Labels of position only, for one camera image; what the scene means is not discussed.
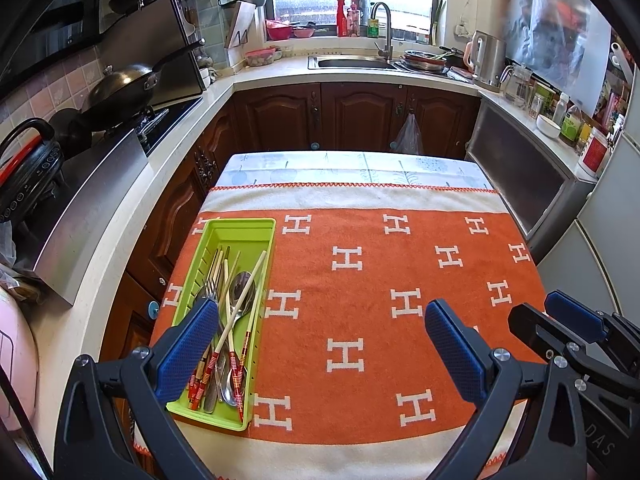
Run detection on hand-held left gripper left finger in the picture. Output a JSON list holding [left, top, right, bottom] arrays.
[[52, 298, 222, 480]]

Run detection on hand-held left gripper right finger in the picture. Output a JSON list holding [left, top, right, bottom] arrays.
[[424, 298, 589, 480]]

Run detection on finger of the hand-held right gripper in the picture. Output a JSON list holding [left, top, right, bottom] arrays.
[[508, 302, 640, 411], [544, 291, 640, 356]]

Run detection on large metal spoon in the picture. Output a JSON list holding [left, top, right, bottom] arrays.
[[220, 271, 257, 407]]

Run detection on green plastic utensil tray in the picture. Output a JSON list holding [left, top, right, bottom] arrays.
[[165, 217, 277, 432]]

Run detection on grey refrigerator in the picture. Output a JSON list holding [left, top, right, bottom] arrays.
[[537, 110, 640, 351]]

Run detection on orange patterned blanket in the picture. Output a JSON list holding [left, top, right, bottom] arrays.
[[131, 185, 548, 480]]

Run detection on grey cabinet appliance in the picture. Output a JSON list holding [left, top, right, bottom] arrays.
[[465, 95, 599, 264]]

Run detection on red-labelled jar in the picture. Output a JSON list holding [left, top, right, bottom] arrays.
[[577, 127, 611, 176]]

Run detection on steel splash guard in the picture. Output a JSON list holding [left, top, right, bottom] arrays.
[[32, 130, 149, 306]]

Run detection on green-labelled bottle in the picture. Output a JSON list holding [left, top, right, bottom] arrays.
[[560, 105, 586, 147]]

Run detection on white bowl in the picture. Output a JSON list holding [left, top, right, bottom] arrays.
[[536, 114, 562, 140]]

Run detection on crumpled clear plastic bag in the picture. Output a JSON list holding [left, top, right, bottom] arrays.
[[0, 220, 43, 302]]

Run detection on white plastic bottle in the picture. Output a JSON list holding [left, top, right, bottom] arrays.
[[552, 92, 571, 126]]

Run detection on light blue tablecloth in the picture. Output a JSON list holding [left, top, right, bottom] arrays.
[[216, 150, 493, 192]]

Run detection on hanging plastic bag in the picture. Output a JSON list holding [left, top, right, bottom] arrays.
[[392, 112, 424, 155]]

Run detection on black cooktop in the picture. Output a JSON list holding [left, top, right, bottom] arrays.
[[135, 95, 206, 156]]

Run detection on glass pitcher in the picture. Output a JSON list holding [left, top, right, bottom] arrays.
[[500, 65, 534, 109]]

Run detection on black pressure cooker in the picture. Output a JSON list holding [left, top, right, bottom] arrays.
[[0, 117, 67, 224]]

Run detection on black pot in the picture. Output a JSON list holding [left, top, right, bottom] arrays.
[[50, 107, 94, 154]]

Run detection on brown wooden cabinets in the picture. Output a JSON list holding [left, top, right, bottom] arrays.
[[100, 82, 483, 361]]

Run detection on white paper roll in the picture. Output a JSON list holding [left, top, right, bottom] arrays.
[[610, 42, 636, 81]]

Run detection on electric kettle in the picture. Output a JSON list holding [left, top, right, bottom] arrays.
[[470, 30, 509, 92]]

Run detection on black wok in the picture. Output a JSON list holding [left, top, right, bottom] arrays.
[[80, 42, 206, 122]]

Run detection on stack of dishes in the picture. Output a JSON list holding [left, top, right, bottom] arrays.
[[401, 49, 449, 72]]

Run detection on steel sink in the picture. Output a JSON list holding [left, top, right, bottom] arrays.
[[307, 55, 401, 71]]

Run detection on pink-lidded food container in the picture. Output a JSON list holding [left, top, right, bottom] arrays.
[[245, 47, 277, 68]]

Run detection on steel faucet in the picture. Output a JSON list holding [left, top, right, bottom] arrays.
[[370, 2, 396, 64]]

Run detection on green onion stalks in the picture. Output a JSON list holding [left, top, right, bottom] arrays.
[[430, 0, 446, 45]]

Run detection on wooden cutting board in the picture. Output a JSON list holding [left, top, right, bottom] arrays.
[[224, 1, 257, 50]]

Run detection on pink basin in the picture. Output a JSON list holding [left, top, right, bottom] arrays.
[[265, 19, 294, 41]]

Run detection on plastic wall sheet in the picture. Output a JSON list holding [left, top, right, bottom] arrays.
[[502, 0, 614, 117]]

